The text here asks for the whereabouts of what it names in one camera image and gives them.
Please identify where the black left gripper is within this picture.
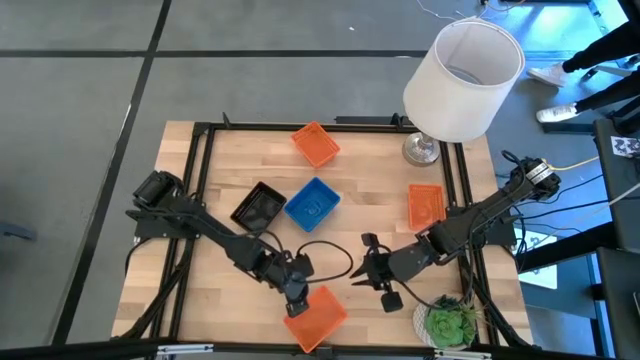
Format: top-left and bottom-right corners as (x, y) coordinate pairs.
(257, 248), (310, 319)

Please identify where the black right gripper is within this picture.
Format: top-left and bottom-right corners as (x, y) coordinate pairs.
(348, 231), (407, 297)

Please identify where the orange plastic basket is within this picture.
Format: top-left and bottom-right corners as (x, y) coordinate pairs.
(282, 285), (349, 354)
(407, 183), (448, 232)
(291, 120), (342, 169)

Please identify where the blue plastic basket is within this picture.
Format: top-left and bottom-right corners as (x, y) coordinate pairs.
(283, 176), (343, 234)

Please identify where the black plastic basket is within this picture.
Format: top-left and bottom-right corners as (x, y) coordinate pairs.
(229, 180), (288, 234)

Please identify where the green succulent in pot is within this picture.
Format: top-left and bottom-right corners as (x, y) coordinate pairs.
(412, 294), (484, 350)

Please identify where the white floor sheet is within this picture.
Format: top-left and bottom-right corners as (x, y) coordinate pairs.
(519, 232), (559, 290)

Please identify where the black diagonal beam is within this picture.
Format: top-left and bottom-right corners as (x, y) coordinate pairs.
(517, 222), (619, 274)

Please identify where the table lamp white shade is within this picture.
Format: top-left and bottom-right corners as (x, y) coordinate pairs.
(402, 16), (526, 167)

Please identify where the white shoe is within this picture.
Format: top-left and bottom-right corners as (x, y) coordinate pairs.
(535, 102), (580, 124)
(526, 62), (570, 88)

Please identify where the black side table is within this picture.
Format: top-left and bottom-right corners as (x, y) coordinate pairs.
(593, 94), (640, 360)

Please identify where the black white marker sheet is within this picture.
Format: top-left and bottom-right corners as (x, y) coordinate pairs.
(610, 135), (640, 159)

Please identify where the person's leg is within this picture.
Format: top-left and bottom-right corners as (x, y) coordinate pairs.
(574, 69), (640, 114)
(562, 19), (640, 75)

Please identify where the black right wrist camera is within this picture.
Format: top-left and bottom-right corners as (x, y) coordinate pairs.
(379, 291), (404, 314)

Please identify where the black left camera cable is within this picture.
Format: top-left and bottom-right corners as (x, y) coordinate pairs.
(294, 240), (355, 284)

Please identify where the silver aluminium rail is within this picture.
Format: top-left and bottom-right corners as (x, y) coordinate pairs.
(433, 348), (494, 360)
(156, 343), (215, 357)

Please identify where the black cable bundle sleeve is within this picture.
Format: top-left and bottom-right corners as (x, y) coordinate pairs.
(119, 239), (196, 341)
(457, 249), (534, 349)

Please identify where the black aluminium table frame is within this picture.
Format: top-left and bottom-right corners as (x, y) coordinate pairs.
(112, 112), (536, 360)

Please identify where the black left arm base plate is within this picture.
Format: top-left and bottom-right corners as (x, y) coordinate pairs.
(133, 209), (201, 240)

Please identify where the yellow power cable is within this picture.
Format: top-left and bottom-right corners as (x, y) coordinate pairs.
(547, 156), (600, 172)

